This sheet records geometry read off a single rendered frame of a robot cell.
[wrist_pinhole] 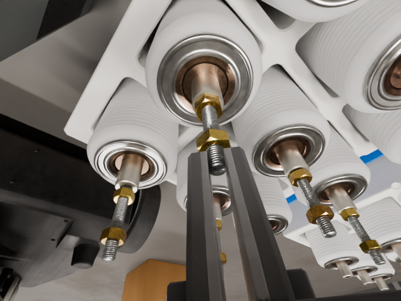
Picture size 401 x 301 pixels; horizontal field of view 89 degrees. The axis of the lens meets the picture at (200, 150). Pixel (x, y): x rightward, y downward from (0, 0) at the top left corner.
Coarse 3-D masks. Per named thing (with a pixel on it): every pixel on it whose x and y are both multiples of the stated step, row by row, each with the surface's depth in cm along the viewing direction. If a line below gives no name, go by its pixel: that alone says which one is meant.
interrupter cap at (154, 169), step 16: (112, 144) 19; (128, 144) 19; (144, 144) 20; (96, 160) 21; (112, 160) 21; (144, 160) 22; (160, 160) 21; (112, 176) 23; (144, 176) 23; (160, 176) 23
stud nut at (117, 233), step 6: (108, 228) 16; (114, 228) 16; (120, 228) 16; (102, 234) 16; (108, 234) 16; (114, 234) 16; (120, 234) 16; (126, 234) 17; (102, 240) 16; (120, 240) 16
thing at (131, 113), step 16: (128, 80) 27; (128, 96) 24; (144, 96) 24; (112, 112) 22; (128, 112) 21; (144, 112) 22; (160, 112) 23; (96, 128) 21; (112, 128) 19; (128, 128) 19; (144, 128) 20; (160, 128) 21; (176, 128) 25; (96, 144) 20; (160, 144) 20; (176, 144) 24; (176, 160) 23
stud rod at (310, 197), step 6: (300, 180) 19; (306, 180) 19; (300, 186) 19; (306, 186) 18; (306, 192) 18; (312, 192) 18; (306, 198) 18; (312, 198) 17; (312, 204) 17; (318, 204) 17; (324, 216) 16; (318, 222) 16; (324, 222) 16; (330, 222) 16; (324, 228) 15; (330, 228) 15; (324, 234) 15; (330, 234) 15; (336, 234) 15
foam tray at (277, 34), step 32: (160, 0) 18; (224, 0) 25; (256, 0) 28; (128, 32) 20; (256, 32) 20; (288, 32) 20; (128, 64) 22; (288, 64) 23; (96, 96) 24; (320, 96) 26; (64, 128) 27; (192, 128) 28; (224, 128) 28; (352, 128) 29; (288, 192) 40
